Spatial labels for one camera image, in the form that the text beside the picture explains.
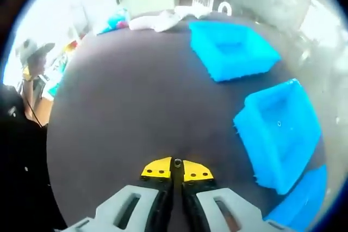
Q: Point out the white plastic fittings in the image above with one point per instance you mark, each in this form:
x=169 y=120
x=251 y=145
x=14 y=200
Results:
x=152 y=22

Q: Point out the person in black shirt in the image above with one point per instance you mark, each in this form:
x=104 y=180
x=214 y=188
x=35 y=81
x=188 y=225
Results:
x=21 y=175

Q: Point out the blue plastic bin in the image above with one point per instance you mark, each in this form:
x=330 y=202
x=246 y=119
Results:
x=272 y=156
x=206 y=52
x=299 y=210

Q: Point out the colourful blue pink item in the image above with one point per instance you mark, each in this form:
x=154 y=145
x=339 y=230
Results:
x=115 y=21

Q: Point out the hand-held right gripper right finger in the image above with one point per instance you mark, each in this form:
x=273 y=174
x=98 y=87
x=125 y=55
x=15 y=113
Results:
x=198 y=170

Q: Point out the white crumpled cloth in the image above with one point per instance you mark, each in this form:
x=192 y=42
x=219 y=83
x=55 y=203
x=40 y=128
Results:
x=190 y=12

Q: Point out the clear glass mug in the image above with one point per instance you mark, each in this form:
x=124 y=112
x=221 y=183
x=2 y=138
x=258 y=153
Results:
x=202 y=0

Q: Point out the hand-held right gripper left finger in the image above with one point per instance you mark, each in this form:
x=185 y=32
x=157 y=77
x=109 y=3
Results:
x=156 y=166

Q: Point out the person's left hand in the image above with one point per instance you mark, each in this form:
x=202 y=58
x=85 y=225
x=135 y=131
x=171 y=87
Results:
x=36 y=65

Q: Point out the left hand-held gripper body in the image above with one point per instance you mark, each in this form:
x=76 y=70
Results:
x=27 y=46

